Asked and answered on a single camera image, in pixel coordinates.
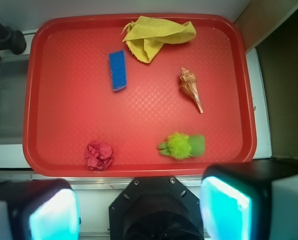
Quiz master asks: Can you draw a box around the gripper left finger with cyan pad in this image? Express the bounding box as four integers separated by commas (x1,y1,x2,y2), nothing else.
0,178,81,240

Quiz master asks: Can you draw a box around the red plastic tray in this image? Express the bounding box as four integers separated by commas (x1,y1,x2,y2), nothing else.
23,14,257,177

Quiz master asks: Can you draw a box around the brown spiral seashell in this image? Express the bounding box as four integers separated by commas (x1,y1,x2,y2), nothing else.
180,67,204,114

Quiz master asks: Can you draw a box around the yellow cloth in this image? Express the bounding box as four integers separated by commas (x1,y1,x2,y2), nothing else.
122,15,197,64

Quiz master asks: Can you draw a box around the blue sponge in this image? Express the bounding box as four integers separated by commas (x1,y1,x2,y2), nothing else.
109,50,127,92

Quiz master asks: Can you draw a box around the steel sink basin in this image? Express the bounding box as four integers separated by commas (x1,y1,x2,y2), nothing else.
0,55,29,145

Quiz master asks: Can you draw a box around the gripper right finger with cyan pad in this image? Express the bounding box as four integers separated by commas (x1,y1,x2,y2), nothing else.
200,159,298,240

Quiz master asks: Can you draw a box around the crumpled red paper ball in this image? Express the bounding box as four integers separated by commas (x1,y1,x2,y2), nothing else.
84,141,113,172

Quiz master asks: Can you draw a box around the green fuzzy plush toy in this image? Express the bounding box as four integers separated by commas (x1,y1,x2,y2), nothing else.
157,132,206,161

